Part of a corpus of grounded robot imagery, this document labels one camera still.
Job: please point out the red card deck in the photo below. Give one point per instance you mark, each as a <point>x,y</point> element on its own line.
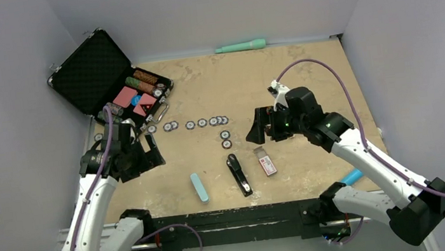
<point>125,96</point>
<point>145,105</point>

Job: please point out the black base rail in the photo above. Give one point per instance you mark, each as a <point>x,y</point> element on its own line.
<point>302,218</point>

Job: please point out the red staple box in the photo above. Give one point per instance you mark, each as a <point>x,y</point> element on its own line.
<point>265,161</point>

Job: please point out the blue dealer button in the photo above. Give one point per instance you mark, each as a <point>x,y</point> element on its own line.
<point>135,100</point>

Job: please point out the green marker pen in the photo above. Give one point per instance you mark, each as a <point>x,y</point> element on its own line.
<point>255,44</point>

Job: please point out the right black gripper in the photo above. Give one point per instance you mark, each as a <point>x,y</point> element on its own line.
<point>263,116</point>

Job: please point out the blue marker pen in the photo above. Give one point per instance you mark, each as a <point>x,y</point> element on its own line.
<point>352,177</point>

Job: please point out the black stapler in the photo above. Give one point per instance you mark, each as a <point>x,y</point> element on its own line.
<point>236,170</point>

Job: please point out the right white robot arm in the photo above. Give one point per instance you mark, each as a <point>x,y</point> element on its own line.
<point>409,203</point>

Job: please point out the black poker chip case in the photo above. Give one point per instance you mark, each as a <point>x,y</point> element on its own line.
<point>92,76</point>

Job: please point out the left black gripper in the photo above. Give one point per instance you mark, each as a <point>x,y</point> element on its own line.
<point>145,163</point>

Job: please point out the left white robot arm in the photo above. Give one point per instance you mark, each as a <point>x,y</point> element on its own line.
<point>97,183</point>

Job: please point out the poker chip on table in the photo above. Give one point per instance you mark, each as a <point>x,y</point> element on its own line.
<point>225,135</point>

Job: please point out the poker chip lower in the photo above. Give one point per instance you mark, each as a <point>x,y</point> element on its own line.
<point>226,144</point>

